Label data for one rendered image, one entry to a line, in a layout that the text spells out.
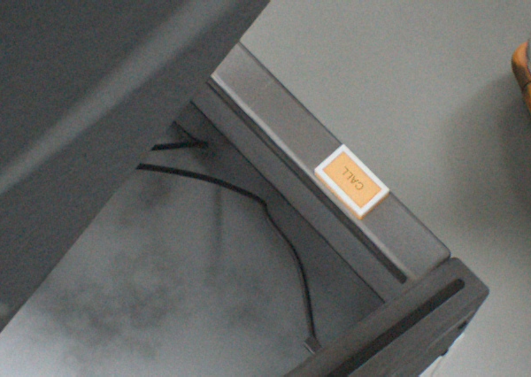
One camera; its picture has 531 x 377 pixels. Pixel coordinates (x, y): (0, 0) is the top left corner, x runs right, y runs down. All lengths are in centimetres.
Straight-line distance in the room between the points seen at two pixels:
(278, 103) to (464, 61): 110
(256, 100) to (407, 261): 17
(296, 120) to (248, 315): 18
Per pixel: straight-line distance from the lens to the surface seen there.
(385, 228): 81
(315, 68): 190
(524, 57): 181
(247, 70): 86
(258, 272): 93
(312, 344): 91
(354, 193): 81
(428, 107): 189
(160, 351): 92
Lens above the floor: 173
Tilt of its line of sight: 71 degrees down
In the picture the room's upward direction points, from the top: 7 degrees counter-clockwise
